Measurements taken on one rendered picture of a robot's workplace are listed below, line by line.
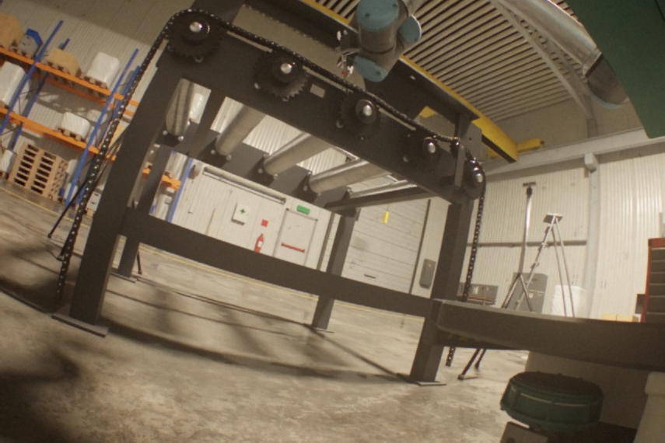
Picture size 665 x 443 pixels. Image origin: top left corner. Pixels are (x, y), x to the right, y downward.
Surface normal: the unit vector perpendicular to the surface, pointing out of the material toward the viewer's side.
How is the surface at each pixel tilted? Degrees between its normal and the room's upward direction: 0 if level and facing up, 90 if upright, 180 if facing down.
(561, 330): 90
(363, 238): 90
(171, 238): 90
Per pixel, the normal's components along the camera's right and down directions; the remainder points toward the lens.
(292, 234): 0.47, -0.11
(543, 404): -0.73, -0.36
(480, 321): -0.86, -0.34
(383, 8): -0.15, -0.22
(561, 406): -0.43, -0.34
